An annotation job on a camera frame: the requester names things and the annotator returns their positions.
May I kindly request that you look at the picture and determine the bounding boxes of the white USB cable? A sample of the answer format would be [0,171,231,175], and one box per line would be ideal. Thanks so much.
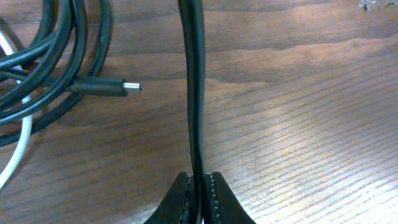
[0,30,34,189]

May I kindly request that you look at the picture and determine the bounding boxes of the black USB cable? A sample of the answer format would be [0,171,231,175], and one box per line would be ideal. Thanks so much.
[0,0,207,224]

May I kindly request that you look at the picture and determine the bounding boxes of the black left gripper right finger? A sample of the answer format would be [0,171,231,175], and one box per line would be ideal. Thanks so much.
[203,172,256,224]

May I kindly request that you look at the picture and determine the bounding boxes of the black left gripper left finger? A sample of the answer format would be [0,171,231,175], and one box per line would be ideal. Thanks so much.
[144,172,192,224]

